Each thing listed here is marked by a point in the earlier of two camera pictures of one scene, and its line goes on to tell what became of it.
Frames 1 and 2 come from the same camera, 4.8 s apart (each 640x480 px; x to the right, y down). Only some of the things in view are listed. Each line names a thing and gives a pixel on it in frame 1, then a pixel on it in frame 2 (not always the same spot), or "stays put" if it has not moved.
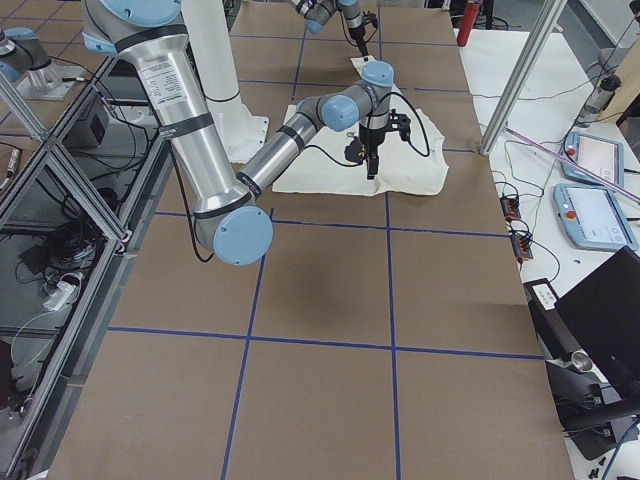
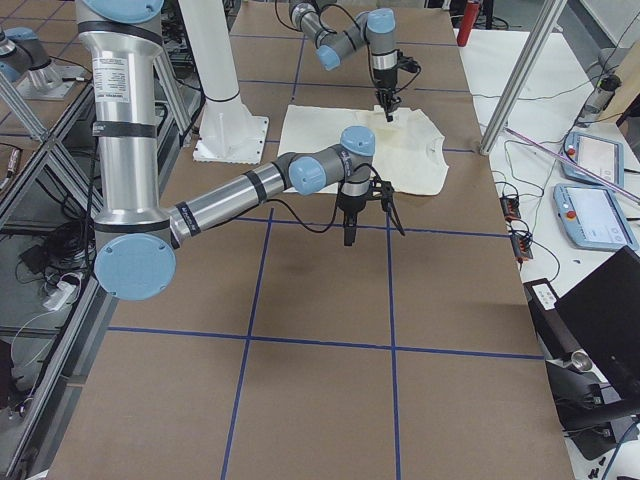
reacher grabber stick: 572,165 stays put
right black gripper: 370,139 → 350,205
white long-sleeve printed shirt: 413,166 stays put
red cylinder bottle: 468,19 stays put
